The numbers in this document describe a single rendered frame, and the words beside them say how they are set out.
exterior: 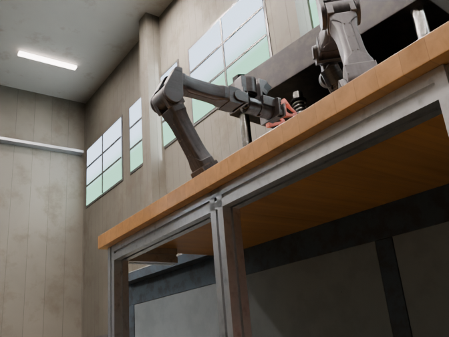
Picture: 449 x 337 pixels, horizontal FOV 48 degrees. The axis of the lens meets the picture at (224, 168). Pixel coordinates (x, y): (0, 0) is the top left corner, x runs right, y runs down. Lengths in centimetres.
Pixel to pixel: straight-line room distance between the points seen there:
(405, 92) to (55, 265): 1112
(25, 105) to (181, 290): 1095
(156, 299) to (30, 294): 937
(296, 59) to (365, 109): 200
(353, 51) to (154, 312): 140
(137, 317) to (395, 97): 170
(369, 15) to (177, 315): 161
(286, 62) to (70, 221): 963
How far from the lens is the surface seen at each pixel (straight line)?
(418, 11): 248
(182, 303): 199
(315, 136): 88
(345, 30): 120
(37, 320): 1143
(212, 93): 159
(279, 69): 287
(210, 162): 146
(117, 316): 151
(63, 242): 1184
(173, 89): 149
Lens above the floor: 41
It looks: 21 degrees up
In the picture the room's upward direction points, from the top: 5 degrees counter-clockwise
